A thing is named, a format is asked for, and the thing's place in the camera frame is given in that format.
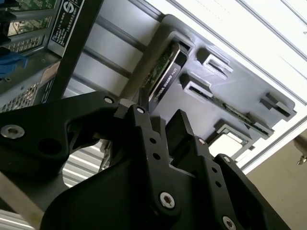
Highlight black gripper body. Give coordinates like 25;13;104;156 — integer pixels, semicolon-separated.
40;155;218;230

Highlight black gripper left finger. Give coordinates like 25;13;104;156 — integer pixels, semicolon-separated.
0;91;187;220

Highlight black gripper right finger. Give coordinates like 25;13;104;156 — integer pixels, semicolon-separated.
165;109;292;230

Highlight graphics card with black shroud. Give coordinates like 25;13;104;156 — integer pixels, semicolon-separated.
140;42;189;108

